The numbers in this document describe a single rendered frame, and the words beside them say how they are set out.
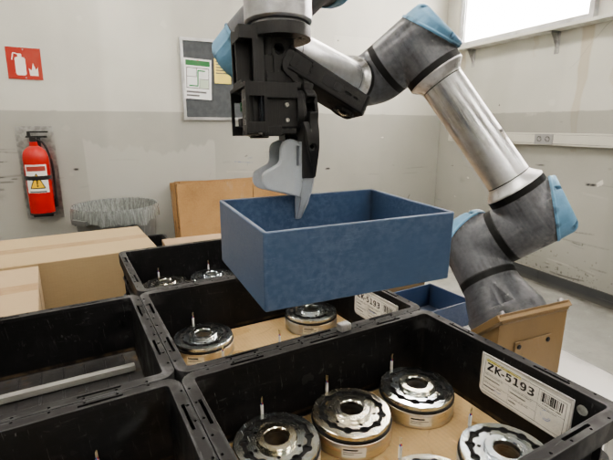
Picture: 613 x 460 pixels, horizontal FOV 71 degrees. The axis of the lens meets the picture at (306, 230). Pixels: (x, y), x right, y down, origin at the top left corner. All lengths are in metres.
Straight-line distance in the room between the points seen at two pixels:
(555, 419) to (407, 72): 0.64
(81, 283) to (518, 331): 1.00
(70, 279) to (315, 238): 0.93
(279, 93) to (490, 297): 0.60
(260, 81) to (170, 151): 3.14
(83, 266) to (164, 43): 2.62
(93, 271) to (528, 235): 1.01
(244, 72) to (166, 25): 3.17
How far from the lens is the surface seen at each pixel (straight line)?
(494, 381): 0.67
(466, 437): 0.60
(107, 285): 1.25
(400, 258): 0.42
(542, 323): 0.93
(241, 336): 0.86
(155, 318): 0.72
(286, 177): 0.49
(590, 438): 0.54
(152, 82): 3.59
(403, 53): 0.93
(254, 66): 0.49
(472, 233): 0.95
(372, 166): 4.23
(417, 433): 0.64
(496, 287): 0.92
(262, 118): 0.47
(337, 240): 0.38
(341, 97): 0.52
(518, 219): 0.93
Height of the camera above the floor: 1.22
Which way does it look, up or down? 14 degrees down
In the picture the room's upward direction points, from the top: straight up
